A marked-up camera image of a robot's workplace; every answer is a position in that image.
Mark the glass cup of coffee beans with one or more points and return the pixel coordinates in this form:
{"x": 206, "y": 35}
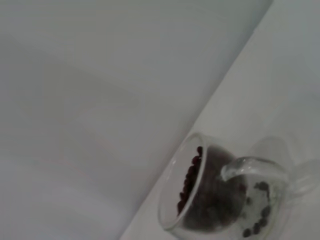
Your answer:
{"x": 190, "y": 180}

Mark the clear double-walled glass cup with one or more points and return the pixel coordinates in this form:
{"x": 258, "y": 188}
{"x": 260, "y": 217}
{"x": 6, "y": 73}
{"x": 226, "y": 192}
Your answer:
{"x": 252, "y": 165}

